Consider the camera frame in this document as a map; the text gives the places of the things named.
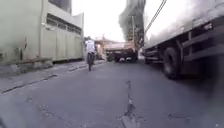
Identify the large grey truck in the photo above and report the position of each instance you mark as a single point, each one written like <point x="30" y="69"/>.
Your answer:
<point x="186" y="40"/>

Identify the tall dark tree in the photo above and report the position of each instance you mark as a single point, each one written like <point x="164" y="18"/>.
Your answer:
<point x="133" y="16"/>

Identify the person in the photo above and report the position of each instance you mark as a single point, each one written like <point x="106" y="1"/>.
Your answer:
<point x="90" y="46"/>

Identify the brown truck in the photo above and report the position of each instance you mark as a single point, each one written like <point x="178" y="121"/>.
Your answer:
<point x="120" y="50"/>

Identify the pale green building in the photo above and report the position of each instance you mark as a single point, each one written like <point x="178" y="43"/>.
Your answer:
<point x="56" y="41"/>

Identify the dark bicycle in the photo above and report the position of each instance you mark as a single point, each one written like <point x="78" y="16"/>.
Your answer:
<point x="89" y="64"/>

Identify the low concrete planter wall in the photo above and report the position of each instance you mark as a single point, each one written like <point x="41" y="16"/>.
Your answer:
<point x="26" y="65"/>

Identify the grey asphalt road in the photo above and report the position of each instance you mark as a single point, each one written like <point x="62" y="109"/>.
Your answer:
<point x="100" y="93"/>

